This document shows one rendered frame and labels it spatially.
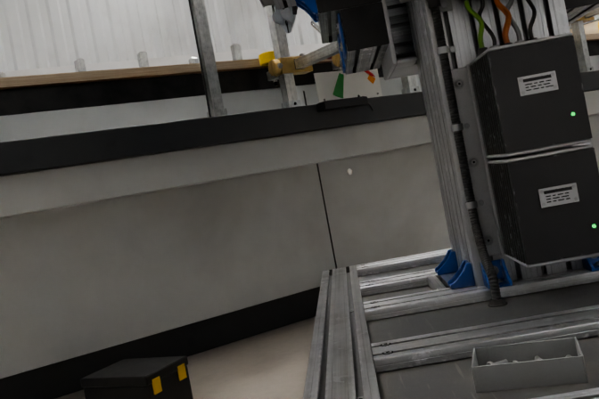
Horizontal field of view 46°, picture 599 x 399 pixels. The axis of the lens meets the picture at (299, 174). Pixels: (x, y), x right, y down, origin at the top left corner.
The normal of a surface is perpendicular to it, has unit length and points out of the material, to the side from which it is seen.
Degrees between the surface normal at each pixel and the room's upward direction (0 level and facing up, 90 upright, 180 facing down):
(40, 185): 90
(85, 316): 90
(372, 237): 90
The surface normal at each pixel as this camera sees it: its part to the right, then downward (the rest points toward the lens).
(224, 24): 0.44, -0.08
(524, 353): -0.27, 0.04
